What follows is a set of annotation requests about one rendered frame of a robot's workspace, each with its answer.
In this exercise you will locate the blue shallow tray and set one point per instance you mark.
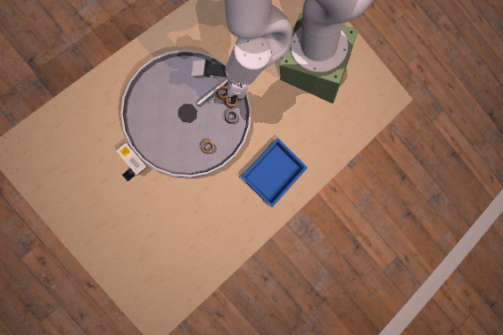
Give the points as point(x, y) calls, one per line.
point(273, 172)

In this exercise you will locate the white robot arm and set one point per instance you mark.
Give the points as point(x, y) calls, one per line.
point(318, 47)

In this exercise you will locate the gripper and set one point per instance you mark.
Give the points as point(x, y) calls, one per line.
point(233, 90)

